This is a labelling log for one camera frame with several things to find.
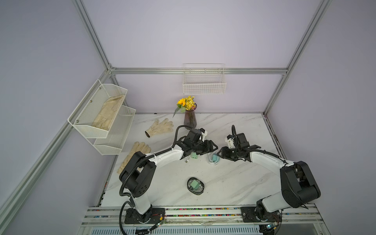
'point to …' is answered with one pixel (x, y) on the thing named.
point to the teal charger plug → (215, 158)
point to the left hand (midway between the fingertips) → (214, 150)
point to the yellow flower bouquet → (187, 103)
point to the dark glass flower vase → (190, 118)
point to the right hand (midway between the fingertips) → (221, 156)
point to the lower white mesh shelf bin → (117, 133)
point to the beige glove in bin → (106, 116)
